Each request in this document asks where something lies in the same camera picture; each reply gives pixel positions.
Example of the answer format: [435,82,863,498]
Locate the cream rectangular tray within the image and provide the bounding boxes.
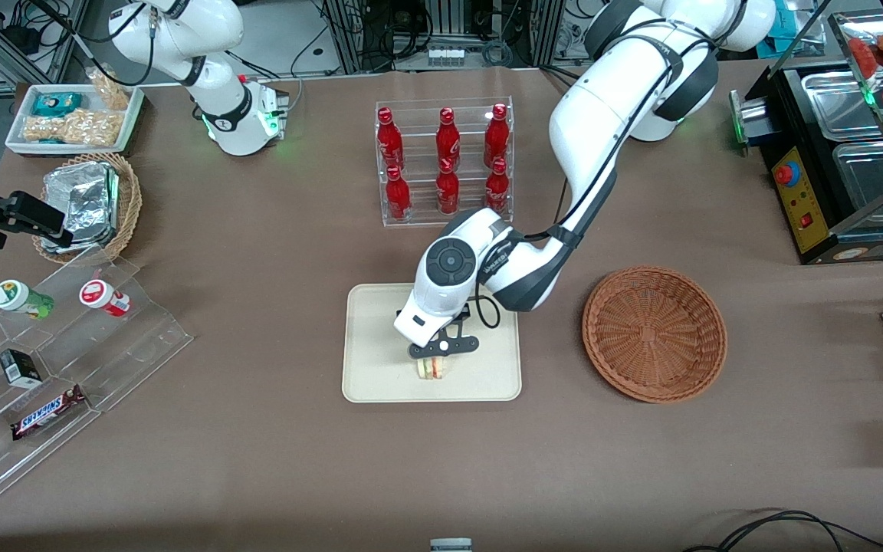
[342,281,523,403]

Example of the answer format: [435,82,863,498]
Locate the white snack tray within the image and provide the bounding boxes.
[5,83,146,159]

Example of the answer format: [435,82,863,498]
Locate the tan wicker basket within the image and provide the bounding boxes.
[31,152,143,266]

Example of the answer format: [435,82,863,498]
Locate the round brown wicker basket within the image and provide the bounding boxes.
[582,265,728,404]

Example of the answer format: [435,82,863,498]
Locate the silver foil container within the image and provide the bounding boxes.
[41,161,121,255]

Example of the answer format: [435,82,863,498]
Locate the green lidded cup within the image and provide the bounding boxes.
[0,280,55,320]

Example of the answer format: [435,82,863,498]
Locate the large clear peanut bag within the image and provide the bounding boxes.
[21,107,125,148]

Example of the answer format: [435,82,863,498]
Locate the red lidded cup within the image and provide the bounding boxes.
[79,279,133,318]

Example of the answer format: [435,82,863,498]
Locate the teal snack packet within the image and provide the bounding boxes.
[31,92,84,118]

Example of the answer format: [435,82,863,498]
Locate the red cola bottle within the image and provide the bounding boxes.
[376,107,405,171]
[435,107,462,165]
[385,165,412,223]
[484,103,510,166]
[435,159,461,217]
[484,157,510,215]

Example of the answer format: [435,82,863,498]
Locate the small black carton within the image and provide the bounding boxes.
[0,349,44,389]

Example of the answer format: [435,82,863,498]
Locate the small clear peanut bag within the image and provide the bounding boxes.
[87,65,133,113]

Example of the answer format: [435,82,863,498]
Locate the clear acrylic stepped shelf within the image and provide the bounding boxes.
[0,245,195,519]

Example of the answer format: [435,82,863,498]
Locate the clear acrylic bottle rack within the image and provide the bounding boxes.
[375,97,514,228]

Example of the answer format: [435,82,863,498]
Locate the brown snickers bar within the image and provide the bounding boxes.
[11,385,88,442]

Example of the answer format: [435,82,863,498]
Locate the metal box with green light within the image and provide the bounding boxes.
[729,88,776,156]

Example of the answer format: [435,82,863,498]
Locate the black food warmer cabinet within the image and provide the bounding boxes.
[744,8,883,266]

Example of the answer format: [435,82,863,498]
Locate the steel warmer pan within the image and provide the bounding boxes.
[802,69,883,143]
[832,142,883,225]

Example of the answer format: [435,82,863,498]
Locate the orange fried food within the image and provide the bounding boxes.
[848,34,883,76]

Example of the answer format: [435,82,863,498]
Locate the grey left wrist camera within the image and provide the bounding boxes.
[408,334,481,362]

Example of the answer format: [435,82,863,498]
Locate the black floor cable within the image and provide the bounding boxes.
[683,509,883,552]

